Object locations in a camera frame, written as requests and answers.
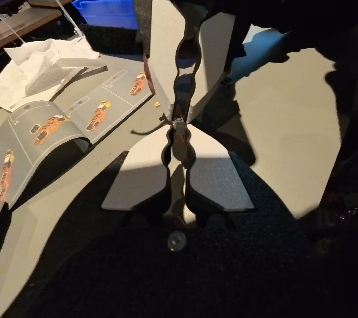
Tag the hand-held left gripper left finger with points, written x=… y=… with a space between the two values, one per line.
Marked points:
x=139 y=172

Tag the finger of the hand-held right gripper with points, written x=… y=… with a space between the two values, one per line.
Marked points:
x=215 y=49
x=165 y=52

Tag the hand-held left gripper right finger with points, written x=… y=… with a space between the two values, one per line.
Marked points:
x=218 y=178

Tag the small grey toy brick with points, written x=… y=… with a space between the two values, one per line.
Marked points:
x=179 y=124

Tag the beige desk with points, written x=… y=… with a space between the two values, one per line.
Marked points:
x=279 y=133

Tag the black foam pad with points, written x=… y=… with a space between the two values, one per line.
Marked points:
x=112 y=39

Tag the grey building instruction booklet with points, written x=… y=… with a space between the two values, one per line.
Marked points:
x=117 y=105

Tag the blue plastic bin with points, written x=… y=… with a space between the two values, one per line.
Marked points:
x=112 y=4

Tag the white diagonal bar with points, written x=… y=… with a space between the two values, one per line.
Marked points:
x=60 y=8
x=12 y=31

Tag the white crumpled paper bag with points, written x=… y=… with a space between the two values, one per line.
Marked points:
x=30 y=57

